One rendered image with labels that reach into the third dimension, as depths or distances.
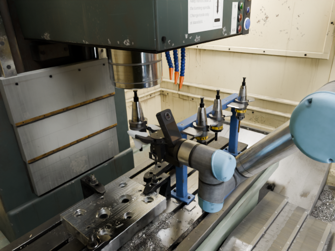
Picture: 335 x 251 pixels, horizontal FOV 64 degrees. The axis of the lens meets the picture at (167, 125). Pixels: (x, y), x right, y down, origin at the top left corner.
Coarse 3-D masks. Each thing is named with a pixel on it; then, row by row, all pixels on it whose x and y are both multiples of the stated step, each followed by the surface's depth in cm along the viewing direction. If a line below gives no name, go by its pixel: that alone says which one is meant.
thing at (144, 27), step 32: (32, 0) 82; (64, 0) 72; (96, 0) 63; (128, 0) 57; (160, 0) 54; (224, 0) 72; (32, 32) 89; (64, 32) 77; (96, 32) 67; (128, 32) 60; (160, 32) 56; (224, 32) 76
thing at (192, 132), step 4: (184, 128) 97; (188, 128) 97; (192, 128) 97; (180, 132) 95; (184, 132) 94; (188, 132) 94; (192, 132) 94; (196, 132) 94; (200, 132) 94; (196, 136) 92
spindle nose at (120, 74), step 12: (108, 60) 76; (120, 60) 72; (132, 60) 72; (144, 60) 73; (156, 60) 75; (120, 72) 74; (132, 72) 73; (144, 72) 74; (156, 72) 76; (120, 84) 76; (132, 84) 75; (144, 84) 75; (156, 84) 78
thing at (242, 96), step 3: (240, 87) 118; (243, 87) 117; (246, 87) 118; (240, 90) 118; (243, 90) 117; (246, 90) 118; (240, 93) 118; (243, 93) 118; (246, 93) 118; (240, 96) 119; (243, 96) 118; (246, 96) 119; (237, 99) 120; (240, 99) 119; (243, 99) 119; (246, 99) 119
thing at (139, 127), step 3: (129, 120) 89; (147, 120) 88; (129, 123) 87; (132, 123) 86; (135, 123) 86; (138, 123) 86; (141, 123) 86; (144, 123) 88; (147, 123) 88; (129, 126) 88; (132, 126) 87; (135, 126) 86; (138, 126) 86; (141, 126) 87; (144, 126) 88; (147, 126) 88; (132, 129) 87; (135, 129) 86; (138, 129) 86; (141, 129) 87; (144, 129) 87
